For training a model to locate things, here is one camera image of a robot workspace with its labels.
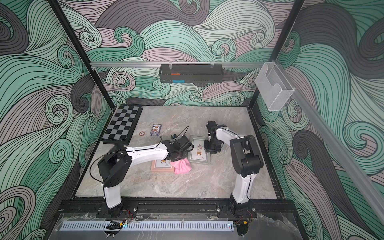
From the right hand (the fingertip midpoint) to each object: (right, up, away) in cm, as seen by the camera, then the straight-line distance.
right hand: (210, 152), depth 94 cm
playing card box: (-38, +14, +10) cm, 41 cm away
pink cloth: (-18, -5, -11) cm, 22 cm away
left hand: (-16, +1, -5) cm, 17 cm away
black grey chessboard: (-62, +18, +10) cm, 65 cm away
